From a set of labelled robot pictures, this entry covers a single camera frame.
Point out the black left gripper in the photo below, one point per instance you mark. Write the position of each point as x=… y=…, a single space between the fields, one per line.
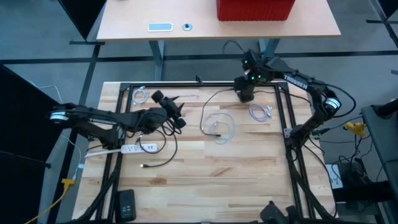
x=170 y=109

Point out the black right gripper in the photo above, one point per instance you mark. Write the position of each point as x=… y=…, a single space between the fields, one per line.
x=247 y=82

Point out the black charging tower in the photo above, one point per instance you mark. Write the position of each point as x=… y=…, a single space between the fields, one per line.
x=246 y=97

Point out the white power strip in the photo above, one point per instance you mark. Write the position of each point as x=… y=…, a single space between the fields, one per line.
x=130 y=148

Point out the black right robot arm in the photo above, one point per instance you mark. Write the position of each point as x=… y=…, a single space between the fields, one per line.
x=295 y=81

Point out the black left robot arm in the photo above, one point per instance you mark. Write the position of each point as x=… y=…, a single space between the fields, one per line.
x=102 y=119

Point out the beige desk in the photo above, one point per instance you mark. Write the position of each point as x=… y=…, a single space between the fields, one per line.
x=217 y=29

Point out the red storage bin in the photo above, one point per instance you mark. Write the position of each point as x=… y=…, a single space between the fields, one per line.
x=255 y=11

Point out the round desk grommet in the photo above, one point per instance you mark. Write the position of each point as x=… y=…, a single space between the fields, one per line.
x=186 y=27

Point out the yellow connector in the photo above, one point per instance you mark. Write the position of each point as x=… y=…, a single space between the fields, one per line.
x=354 y=127

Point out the black partition panel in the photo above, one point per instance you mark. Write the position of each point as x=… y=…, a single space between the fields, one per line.
x=84 y=15
x=390 y=4
x=25 y=140

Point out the white paper card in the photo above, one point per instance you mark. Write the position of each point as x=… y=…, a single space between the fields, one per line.
x=335 y=182

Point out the black cylinder bar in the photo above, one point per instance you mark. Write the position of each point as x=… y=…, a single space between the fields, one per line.
x=388 y=108

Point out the grey side table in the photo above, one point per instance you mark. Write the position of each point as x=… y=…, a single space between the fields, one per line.
x=381 y=140

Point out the black aluminium table frame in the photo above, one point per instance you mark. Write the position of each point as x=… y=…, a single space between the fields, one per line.
x=180 y=84

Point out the small black clip mount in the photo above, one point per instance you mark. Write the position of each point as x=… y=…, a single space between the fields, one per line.
x=199 y=81

